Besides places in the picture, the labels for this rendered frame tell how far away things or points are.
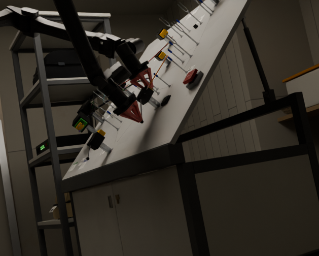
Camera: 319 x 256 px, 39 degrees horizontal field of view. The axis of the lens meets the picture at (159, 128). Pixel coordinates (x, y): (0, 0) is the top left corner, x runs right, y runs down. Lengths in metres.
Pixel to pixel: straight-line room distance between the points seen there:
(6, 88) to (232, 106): 2.10
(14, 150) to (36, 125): 0.31
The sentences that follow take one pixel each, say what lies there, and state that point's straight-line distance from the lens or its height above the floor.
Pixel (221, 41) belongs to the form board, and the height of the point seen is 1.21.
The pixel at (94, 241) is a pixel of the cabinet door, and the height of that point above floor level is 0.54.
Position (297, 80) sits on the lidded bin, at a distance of 3.68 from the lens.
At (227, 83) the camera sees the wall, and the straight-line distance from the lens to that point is 4.07.
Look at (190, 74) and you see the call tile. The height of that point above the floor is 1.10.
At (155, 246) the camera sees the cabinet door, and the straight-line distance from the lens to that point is 1.70.
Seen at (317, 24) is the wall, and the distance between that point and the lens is 4.26.
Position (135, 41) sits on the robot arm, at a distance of 1.86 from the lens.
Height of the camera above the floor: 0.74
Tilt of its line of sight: 7 degrees up
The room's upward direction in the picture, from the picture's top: 10 degrees counter-clockwise
